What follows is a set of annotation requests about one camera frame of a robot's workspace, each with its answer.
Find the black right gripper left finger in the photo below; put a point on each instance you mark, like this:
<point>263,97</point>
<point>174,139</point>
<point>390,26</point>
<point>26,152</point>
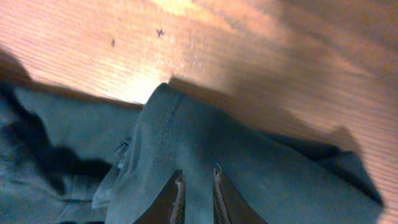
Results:
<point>169,206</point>

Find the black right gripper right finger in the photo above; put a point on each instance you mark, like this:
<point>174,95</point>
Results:
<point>229,206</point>

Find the black polo shirt with logo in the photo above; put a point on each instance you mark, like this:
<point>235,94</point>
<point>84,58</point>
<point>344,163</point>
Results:
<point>65,160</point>

